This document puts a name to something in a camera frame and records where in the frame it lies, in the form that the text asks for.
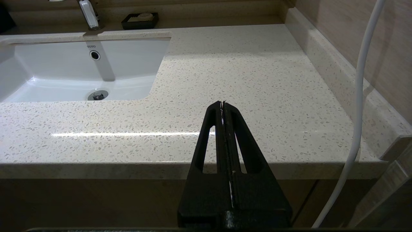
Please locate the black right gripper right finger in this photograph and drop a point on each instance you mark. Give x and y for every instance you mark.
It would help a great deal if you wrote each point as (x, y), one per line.
(257, 193)

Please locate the chrome sink drain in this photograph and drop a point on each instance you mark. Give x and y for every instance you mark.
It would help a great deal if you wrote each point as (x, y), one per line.
(98, 95)

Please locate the chrome faucet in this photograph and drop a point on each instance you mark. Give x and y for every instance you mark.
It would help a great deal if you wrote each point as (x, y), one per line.
(88, 14)

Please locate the white sink basin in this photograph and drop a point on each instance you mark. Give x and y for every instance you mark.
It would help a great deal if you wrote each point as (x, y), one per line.
(128, 64)

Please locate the black box housing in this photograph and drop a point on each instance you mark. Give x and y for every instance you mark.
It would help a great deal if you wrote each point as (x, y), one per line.
(6, 17)

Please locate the sink overflow hole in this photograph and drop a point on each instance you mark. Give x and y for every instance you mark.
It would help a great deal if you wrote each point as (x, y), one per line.
(95, 55)

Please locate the beige soap bar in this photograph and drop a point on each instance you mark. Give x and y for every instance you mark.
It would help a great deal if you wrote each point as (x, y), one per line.
(145, 15)

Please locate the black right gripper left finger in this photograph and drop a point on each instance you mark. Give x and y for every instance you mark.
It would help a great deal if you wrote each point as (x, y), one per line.
(193, 199)

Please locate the black soap dish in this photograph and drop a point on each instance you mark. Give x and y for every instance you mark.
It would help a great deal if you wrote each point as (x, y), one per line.
(128, 24)

